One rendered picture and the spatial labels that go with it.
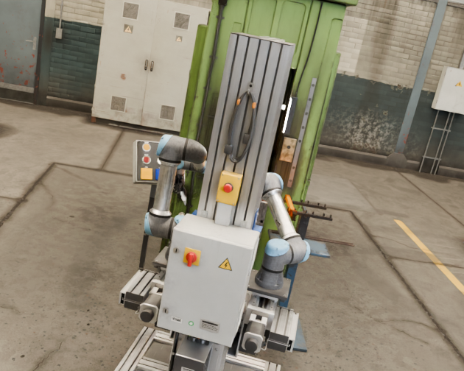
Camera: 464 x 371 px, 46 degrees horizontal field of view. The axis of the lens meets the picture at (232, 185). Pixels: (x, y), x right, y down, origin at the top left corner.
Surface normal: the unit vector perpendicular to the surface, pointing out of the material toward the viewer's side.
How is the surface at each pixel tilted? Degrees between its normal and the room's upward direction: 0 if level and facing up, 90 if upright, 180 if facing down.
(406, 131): 90
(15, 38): 90
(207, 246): 90
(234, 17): 90
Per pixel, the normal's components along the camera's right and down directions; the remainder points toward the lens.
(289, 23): -0.04, 0.29
